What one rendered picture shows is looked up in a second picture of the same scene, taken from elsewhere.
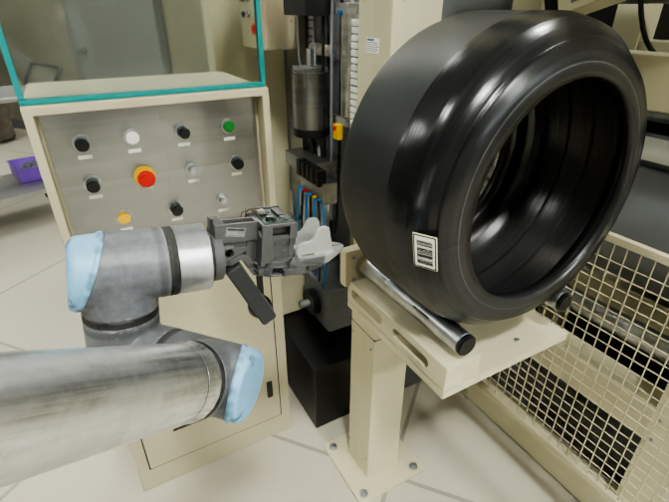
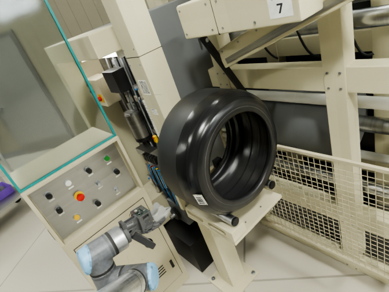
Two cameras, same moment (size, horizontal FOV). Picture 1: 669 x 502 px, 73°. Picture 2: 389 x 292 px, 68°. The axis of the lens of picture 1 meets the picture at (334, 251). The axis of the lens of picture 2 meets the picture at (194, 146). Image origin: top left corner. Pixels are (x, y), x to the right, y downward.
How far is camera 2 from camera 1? 53 cm
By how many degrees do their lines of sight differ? 2
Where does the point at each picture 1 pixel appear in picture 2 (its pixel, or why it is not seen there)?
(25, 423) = not seen: outside the picture
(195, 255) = (120, 239)
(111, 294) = (98, 265)
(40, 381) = not seen: outside the picture
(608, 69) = (239, 109)
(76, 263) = (84, 260)
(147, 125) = (72, 175)
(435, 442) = (260, 256)
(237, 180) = (119, 178)
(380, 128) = (168, 159)
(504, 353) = (256, 215)
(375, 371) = (214, 237)
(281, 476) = not seen: outside the picture
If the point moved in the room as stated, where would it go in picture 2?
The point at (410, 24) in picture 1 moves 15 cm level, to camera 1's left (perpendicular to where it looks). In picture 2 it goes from (166, 101) to (136, 112)
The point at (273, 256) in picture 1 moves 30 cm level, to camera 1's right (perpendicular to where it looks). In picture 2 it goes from (146, 225) to (220, 196)
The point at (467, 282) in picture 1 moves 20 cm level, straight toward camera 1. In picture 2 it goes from (221, 201) to (219, 240)
